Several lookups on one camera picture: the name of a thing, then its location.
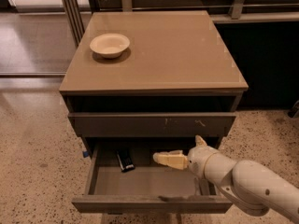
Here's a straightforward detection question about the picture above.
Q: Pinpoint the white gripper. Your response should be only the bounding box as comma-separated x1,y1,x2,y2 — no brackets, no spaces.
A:
153,135,219,179

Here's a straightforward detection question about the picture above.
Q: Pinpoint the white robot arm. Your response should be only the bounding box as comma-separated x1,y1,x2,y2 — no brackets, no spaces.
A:
153,135,299,224

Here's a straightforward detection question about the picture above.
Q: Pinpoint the open middle drawer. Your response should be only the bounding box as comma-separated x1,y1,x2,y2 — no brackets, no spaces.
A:
72,139,232,214

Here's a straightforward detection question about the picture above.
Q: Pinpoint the grey drawer cabinet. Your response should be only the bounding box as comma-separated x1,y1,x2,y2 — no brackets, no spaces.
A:
60,11,248,151

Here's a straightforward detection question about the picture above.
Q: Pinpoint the closed top drawer front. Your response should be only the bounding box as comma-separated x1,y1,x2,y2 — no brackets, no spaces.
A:
68,112,235,138

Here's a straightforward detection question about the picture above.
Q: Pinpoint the blue tape piece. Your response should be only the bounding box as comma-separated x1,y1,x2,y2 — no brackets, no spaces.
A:
82,151,89,158

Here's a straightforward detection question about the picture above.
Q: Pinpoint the white paper bowl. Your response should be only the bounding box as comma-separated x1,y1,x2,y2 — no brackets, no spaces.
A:
90,34,130,59

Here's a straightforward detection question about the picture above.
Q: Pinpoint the metal railing frame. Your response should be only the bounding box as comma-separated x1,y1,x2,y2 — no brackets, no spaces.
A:
63,0,299,41

